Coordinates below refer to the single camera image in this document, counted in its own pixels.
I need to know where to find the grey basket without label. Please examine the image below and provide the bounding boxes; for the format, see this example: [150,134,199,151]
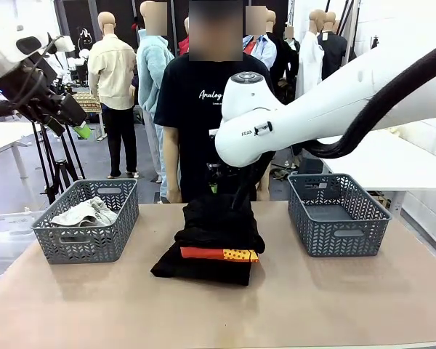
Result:
[31,177,140,265]

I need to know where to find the black trousers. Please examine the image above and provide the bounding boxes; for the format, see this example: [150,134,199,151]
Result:
[174,192,266,255]

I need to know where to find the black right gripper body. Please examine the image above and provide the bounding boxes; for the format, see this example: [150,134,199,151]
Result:
[206,162,243,187]

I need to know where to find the black camera tripod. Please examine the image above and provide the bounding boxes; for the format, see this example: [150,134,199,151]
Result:
[31,121,86,204]

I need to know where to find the person's right forearm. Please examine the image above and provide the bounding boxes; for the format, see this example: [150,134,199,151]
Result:
[162,125,182,193]

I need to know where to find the white table beside tripod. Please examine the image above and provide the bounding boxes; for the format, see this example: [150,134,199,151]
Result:
[0,121,52,215]

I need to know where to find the patterned brown cloth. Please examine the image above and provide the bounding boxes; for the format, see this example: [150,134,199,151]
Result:
[71,92,102,113]

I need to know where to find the dark jacket mannequin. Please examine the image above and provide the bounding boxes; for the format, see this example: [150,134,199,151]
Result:
[318,12,350,81]

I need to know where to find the cream shirt mannequin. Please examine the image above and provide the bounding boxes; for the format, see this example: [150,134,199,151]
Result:
[87,11,139,179]

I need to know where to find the black clothes mannequin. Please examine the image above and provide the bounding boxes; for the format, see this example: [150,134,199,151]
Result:
[267,9,301,105]

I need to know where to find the grey T-shirt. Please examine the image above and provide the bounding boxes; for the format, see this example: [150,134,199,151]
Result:
[50,196,119,228]

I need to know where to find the clear plastic storage box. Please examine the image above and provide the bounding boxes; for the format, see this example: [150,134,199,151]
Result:
[0,210,37,288]

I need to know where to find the blue shirt mannequin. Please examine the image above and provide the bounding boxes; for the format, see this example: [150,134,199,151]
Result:
[242,5,278,71]

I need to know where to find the grey basket with label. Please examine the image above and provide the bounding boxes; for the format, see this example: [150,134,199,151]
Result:
[287,173,392,258]

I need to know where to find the white coat mannequin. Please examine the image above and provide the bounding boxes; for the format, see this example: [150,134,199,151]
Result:
[296,9,327,100]

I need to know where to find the black left arm cable sleeve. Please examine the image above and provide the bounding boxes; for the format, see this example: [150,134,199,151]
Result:
[0,100,23,119]

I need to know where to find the red top mannequin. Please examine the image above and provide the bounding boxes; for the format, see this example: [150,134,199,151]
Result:
[177,17,190,56]

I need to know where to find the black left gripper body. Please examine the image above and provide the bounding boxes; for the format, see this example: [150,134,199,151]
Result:
[23,78,88,127]

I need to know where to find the light blue fleece mannequin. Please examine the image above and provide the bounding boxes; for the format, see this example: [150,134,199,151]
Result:
[136,1,176,200]

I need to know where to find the orange shirt with yellow print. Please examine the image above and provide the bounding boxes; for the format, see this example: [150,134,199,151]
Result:
[180,246,259,263]

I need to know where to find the black folded shorts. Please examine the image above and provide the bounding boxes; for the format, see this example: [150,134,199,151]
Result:
[150,241,255,287]

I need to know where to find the long white side table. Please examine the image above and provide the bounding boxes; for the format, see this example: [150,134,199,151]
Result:
[319,127,436,215]

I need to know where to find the person's left forearm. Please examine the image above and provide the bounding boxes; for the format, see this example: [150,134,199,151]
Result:
[257,165,273,201]

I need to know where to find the person in black T-shirt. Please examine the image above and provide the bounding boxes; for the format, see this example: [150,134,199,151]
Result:
[153,52,277,204]

